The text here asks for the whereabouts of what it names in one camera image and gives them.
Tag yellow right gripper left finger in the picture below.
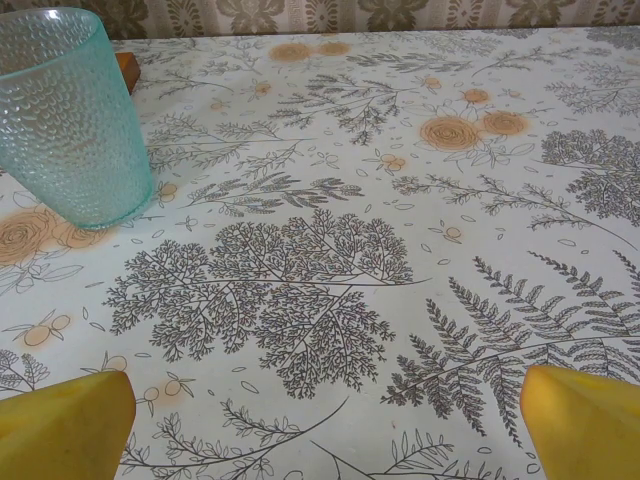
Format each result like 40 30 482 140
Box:
0 369 137 480

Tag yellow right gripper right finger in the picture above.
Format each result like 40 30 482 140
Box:
519 363 640 480

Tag teal textured plastic cup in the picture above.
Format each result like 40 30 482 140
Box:
0 8 155 231

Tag floral fern print tablecloth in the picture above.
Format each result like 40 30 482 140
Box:
0 27 640 480

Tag gold wire rack wooden base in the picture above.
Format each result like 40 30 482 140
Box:
117 51 142 96

